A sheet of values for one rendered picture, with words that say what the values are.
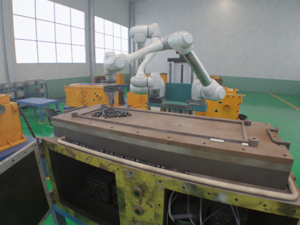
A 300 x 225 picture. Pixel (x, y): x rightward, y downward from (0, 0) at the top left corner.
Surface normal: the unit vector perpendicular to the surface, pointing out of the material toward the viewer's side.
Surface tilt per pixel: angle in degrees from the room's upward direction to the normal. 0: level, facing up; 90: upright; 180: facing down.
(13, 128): 90
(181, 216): 0
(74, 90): 90
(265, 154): 0
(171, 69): 90
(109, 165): 90
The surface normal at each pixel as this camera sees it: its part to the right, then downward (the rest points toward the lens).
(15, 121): 0.92, 0.10
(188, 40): 0.42, 0.14
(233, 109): -0.42, 0.22
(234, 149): 0.00, -0.97
